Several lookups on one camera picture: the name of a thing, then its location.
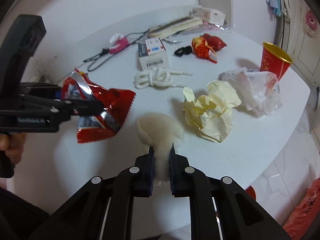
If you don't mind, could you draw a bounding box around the white tissue pack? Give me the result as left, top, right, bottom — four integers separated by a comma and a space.
190, 7, 226, 26

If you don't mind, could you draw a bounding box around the black cable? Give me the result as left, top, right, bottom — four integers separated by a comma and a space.
82, 29, 151, 72

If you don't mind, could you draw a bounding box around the white knotted shoelace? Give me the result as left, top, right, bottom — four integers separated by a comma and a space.
134, 67, 192, 89

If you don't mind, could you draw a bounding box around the crumpled yellow lined paper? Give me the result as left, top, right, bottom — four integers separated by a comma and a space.
183, 80, 241, 143

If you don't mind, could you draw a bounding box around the red foil snack wrapper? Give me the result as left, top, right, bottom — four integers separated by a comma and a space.
61, 69, 136, 144

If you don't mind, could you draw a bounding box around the white blue medicine box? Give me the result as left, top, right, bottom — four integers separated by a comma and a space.
138, 37, 169, 70

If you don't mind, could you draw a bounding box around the pink door ornament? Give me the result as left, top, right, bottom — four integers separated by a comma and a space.
305, 10, 318, 37

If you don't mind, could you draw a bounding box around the black hair tie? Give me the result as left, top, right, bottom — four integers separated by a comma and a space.
173, 45, 193, 58

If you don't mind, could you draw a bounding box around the person's left hand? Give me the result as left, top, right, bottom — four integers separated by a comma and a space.
0, 133, 27, 164

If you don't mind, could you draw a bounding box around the red soft toy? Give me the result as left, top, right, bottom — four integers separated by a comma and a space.
202, 33, 227, 51

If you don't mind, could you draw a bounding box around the clear plastic sleeve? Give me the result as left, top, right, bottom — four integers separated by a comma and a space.
180, 22, 230, 35

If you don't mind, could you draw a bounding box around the white fluffy cotton ball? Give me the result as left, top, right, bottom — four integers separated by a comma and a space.
136, 112, 184, 186

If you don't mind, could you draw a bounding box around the crumpled white plastic bag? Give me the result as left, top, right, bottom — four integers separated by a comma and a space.
218, 67, 282, 116

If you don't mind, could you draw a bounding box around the red bedsheet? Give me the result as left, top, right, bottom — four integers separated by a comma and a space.
283, 179, 319, 239

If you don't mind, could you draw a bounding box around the stack of notebooks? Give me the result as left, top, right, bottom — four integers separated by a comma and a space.
147, 16, 203, 40

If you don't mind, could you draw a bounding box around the pink white small device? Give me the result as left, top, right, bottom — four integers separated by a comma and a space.
109, 34, 130, 54

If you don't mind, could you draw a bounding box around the orange trash bin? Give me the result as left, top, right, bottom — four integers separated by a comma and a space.
246, 186, 257, 200

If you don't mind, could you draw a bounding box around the red gold paper cup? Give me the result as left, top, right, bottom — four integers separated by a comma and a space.
260, 42, 292, 81

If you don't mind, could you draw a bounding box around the red yellow wrapper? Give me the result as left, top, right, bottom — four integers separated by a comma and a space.
191, 36, 217, 63

